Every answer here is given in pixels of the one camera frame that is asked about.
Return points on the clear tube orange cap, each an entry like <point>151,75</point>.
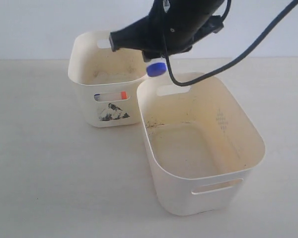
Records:
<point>116,96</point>

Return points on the conical tube blue cap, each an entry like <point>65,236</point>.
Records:
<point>104,97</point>

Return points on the tube with blue cap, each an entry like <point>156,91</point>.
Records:
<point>156,67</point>

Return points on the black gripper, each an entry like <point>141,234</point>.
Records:
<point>174,31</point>

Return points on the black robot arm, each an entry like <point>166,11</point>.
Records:
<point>191,4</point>

